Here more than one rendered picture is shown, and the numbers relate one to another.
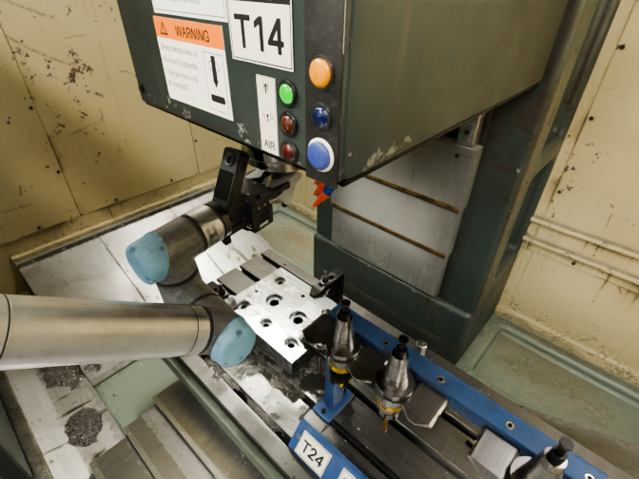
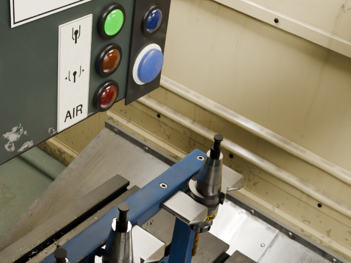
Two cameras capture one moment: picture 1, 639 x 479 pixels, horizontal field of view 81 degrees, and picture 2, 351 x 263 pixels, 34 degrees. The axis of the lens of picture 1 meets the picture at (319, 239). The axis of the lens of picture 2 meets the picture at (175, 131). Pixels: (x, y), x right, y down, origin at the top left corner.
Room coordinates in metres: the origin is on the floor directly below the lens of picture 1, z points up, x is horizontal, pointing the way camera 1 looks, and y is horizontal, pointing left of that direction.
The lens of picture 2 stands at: (0.41, 0.42, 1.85)
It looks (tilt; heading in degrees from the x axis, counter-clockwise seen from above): 36 degrees down; 260
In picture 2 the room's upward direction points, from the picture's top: 9 degrees clockwise
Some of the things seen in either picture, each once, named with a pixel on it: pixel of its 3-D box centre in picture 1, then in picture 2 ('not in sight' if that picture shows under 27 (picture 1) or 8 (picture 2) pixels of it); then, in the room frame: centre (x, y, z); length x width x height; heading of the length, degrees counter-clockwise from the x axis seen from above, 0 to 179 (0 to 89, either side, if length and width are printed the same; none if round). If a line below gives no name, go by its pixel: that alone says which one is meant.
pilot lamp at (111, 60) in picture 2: (287, 124); (109, 60); (0.40, 0.04, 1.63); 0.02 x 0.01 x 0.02; 48
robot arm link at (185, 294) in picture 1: (187, 296); not in sight; (0.49, 0.24, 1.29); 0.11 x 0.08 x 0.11; 45
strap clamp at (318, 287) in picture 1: (326, 289); not in sight; (0.84, -0.02, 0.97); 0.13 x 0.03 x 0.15; 138
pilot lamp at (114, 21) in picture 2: (286, 93); (113, 22); (0.40, 0.04, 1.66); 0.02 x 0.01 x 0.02; 48
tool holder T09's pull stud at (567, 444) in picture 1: (561, 450); (216, 145); (0.22, -0.29, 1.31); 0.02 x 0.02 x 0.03
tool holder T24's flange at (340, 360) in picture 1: (342, 347); not in sight; (0.44, -0.05, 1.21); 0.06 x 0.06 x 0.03
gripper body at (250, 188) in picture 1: (239, 209); not in sight; (0.62, 0.16, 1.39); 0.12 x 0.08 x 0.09; 142
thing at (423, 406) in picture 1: (423, 406); (142, 245); (0.33, -0.17, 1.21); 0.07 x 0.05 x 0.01; 138
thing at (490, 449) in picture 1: (492, 456); (187, 208); (0.25, -0.25, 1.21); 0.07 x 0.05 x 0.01; 138
